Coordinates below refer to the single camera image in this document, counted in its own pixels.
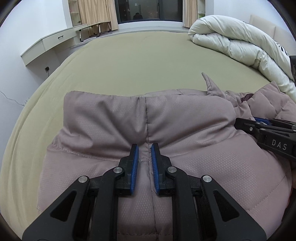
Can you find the white wall-mounted desk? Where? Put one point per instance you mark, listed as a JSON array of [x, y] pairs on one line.
[[48, 39]]

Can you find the mauve hooded down coat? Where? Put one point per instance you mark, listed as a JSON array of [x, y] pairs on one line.
[[104, 125]]

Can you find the white folded duvet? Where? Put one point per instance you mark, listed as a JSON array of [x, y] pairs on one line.
[[235, 39]]

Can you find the beige curtain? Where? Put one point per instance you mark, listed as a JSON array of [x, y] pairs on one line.
[[190, 12], [99, 12]]

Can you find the white wall shelf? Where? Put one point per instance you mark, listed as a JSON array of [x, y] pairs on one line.
[[74, 12], [204, 9]]

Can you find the bed with olive sheet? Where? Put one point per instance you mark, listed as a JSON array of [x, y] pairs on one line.
[[129, 60]]

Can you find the dark window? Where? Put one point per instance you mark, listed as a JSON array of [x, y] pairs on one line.
[[148, 10]]

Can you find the small folding table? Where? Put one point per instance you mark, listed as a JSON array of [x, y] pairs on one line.
[[92, 29]]

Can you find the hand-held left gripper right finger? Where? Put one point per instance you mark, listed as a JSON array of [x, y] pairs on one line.
[[155, 172]]

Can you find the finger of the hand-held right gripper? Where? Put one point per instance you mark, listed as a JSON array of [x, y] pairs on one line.
[[245, 125], [262, 121]]

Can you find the beige padded headboard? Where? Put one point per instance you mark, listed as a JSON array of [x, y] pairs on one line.
[[266, 25]]

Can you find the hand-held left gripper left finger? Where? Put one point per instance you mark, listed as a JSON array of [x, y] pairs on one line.
[[134, 170]]

